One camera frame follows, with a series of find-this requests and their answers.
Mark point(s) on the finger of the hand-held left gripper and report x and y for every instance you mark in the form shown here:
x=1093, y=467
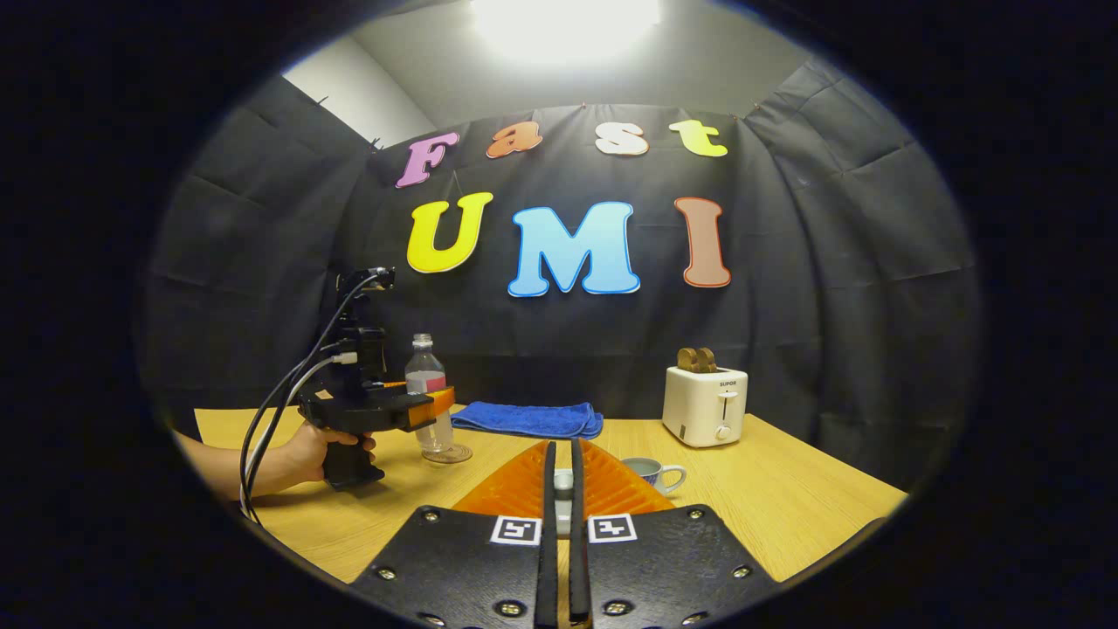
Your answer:
x=441, y=400

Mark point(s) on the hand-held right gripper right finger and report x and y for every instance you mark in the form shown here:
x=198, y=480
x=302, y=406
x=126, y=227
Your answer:
x=579, y=568

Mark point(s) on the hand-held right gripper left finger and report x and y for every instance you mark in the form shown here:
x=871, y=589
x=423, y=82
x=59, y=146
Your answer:
x=548, y=577

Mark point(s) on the clear plastic water bottle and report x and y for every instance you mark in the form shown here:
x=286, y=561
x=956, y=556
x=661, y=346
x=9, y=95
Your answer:
x=424, y=358

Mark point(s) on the round brown coaster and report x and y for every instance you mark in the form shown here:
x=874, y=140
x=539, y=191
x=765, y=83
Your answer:
x=459, y=454

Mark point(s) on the white blue-flowered teacup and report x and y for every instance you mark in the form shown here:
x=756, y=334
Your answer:
x=651, y=472

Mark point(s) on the blue folded towel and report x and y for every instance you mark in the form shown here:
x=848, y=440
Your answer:
x=533, y=419

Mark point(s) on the white toaster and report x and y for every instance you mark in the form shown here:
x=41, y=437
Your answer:
x=699, y=406

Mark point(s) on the brown bread slice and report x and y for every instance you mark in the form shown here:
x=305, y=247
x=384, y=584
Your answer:
x=707, y=359
x=688, y=360

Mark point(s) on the ceiling light panel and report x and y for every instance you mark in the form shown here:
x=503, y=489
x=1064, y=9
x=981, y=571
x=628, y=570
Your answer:
x=568, y=26

